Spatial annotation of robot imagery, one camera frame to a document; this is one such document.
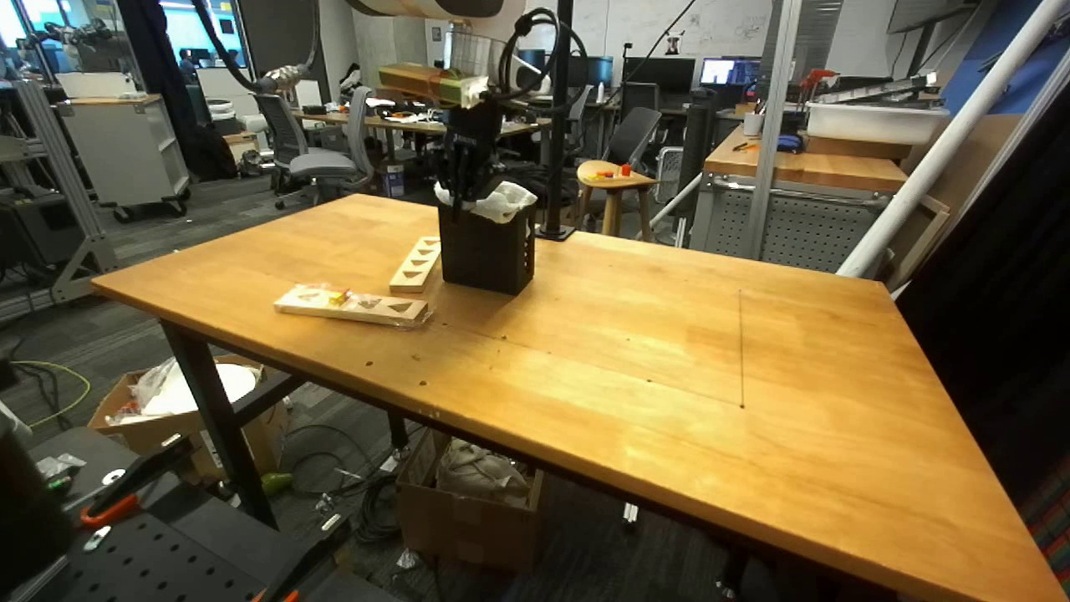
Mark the wrist mounted camera bar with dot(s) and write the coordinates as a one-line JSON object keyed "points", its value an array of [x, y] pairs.
{"points": [[431, 85]]}

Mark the wooden board wrapped in plastic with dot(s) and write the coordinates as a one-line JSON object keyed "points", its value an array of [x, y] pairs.
{"points": [[352, 305]]}

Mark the grey vertical pillar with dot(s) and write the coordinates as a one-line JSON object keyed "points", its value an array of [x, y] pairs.
{"points": [[771, 120]]}

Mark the grey perforated metal panel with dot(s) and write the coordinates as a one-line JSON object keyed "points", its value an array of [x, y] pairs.
{"points": [[796, 230]]}

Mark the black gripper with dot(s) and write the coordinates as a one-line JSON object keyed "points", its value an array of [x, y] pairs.
{"points": [[475, 134]]}

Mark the round wooden stool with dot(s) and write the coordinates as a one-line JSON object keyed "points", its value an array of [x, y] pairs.
{"points": [[612, 178]]}

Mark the black perforated panel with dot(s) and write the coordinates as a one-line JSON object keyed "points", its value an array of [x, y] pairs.
{"points": [[169, 556]]}

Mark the brown cardboard box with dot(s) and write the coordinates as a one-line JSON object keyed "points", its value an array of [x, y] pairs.
{"points": [[468, 514]]}

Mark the grey office chair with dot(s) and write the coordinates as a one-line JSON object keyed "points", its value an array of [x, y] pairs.
{"points": [[311, 156]]}

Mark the white wheeled cabinet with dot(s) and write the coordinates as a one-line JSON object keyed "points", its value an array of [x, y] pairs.
{"points": [[125, 152]]}

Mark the cardboard box with plastic bag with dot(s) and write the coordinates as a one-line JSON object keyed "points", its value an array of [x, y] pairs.
{"points": [[169, 414]]}

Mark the black perforated plastic box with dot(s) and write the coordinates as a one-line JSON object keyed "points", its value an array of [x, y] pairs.
{"points": [[488, 262]]}

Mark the grey metal shelf frame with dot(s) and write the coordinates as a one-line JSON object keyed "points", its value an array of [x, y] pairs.
{"points": [[44, 201]]}

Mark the computer monitor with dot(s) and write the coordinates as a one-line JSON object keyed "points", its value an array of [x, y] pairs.
{"points": [[725, 70]]}

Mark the white plastic bin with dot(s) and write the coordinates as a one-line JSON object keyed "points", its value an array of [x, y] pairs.
{"points": [[879, 120]]}

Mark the black table leg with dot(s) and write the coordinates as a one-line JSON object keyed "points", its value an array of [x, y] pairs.
{"points": [[219, 421]]}

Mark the wooden board with triangle cutouts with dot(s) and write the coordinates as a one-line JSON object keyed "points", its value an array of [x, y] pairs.
{"points": [[417, 266]]}

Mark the white diagonal pole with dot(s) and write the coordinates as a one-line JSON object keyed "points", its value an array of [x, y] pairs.
{"points": [[946, 134]]}

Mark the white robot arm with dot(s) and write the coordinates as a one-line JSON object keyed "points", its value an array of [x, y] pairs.
{"points": [[436, 7]]}

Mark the black vertical pole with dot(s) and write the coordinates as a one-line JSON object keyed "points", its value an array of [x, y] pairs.
{"points": [[558, 134]]}

